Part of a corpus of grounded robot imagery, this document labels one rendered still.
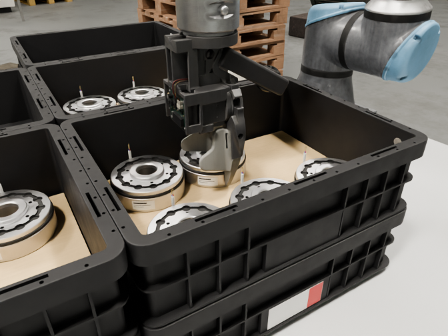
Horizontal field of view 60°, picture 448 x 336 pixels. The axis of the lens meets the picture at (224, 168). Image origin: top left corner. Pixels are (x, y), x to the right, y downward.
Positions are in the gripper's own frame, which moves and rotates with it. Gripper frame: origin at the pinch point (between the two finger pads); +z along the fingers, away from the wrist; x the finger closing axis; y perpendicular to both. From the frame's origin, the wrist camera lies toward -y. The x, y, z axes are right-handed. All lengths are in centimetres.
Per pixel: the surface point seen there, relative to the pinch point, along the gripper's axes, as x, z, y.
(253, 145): -7.2, 2.0, -9.7
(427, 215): 11.3, 15.0, -37.0
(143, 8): -275, 20, -76
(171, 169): -1.4, -1.2, 7.7
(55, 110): -14.4, -8.0, 20.3
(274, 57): -229, 60, -172
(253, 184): 6.9, -0.8, -0.9
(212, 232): 19.4, -6.8, 11.6
